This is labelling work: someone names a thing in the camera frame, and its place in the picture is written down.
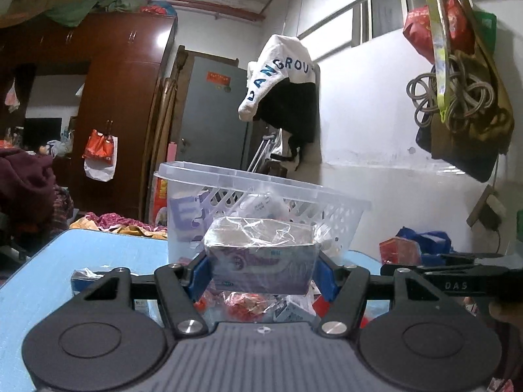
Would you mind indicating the red hanging bag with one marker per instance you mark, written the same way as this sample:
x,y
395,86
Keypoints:
x,y
425,28

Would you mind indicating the white and black jacket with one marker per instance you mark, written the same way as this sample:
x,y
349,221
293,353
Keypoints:
x,y
282,90

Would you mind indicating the wooden wall block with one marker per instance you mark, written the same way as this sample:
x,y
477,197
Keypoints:
x,y
480,208

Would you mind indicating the white plastic basket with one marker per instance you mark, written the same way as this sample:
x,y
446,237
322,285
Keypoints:
x,y
261,196

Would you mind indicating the pink bottle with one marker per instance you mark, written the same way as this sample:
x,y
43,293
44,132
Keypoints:
x,y
172,152

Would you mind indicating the orange and white plastic bag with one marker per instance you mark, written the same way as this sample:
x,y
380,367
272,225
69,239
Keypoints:
x,y
99,151

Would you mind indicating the brown wooden wardrobe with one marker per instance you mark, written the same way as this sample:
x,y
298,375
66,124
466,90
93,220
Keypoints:
x,y
118,102

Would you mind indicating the olive hanging bag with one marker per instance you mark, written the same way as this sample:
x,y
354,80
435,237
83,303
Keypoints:
x,y
474,143

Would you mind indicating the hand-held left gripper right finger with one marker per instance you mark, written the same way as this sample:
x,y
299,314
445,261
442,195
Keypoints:
x,y
322,275

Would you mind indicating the grey metal door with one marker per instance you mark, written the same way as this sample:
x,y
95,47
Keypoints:
x,y
216,114

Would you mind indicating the small white plastic bag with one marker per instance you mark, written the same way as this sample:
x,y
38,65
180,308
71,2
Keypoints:
x,y
11,98

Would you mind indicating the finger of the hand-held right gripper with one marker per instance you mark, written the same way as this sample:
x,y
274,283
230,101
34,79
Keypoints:
x,y
461,257
388,271

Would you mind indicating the white paper roll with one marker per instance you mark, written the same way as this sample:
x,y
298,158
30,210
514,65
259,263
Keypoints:
x,y
263,208

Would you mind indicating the maroon cloth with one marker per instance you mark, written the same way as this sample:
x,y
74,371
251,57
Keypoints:
x,y
24,188

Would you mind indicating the person's right hand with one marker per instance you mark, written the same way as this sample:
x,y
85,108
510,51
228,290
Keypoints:
x,y
504,312

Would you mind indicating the plastic-wrapped purple box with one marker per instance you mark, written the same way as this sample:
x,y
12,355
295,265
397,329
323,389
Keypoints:
x,y
261,257

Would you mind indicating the blue fabric bag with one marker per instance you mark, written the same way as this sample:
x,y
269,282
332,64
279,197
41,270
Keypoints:
x,y
429,245

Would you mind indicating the red printed packet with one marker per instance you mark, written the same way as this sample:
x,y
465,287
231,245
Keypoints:
x,y
161,204

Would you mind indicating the metal crutch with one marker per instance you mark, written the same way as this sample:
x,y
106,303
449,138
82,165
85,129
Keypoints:
x,y
261,151

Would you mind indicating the green cloth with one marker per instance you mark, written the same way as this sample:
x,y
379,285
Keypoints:
x,y
86,8

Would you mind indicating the floral cloth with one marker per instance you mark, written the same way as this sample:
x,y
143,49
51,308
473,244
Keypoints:
x,y
118,224

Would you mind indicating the red pipe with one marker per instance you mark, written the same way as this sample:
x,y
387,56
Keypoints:
x,y
204,8

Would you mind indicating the window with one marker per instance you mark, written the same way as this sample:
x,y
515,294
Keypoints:
x,y
388,8

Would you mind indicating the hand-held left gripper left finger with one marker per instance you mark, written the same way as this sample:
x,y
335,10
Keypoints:
x,y
201,273

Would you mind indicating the black monitor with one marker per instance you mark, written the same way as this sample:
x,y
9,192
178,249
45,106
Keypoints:
x,y
43,134

